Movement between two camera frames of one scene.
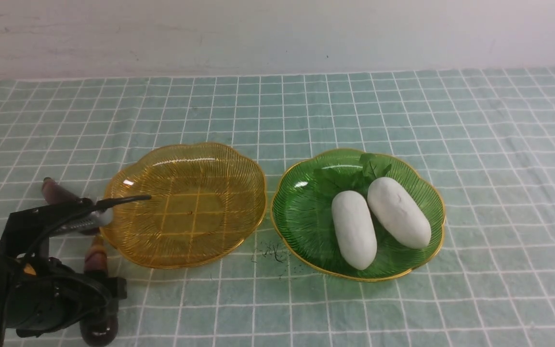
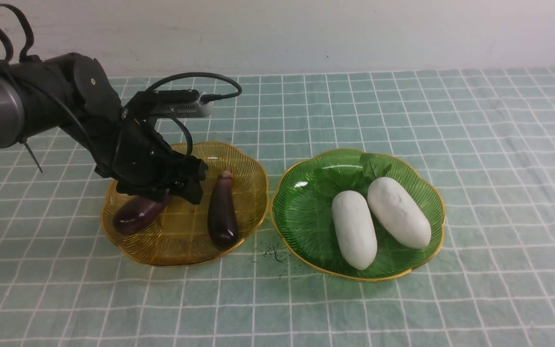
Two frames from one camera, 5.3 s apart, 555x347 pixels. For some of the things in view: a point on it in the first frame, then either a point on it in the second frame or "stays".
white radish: x=400 y=212 stays
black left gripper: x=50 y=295 -> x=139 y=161
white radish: x=354 y=230 stays
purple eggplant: x=52 y=193 -> x=136 y=212
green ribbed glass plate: x=302 y=220 stays
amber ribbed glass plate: x=206 y=200 stays
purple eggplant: x=100 y=330 -> x=223 y=226
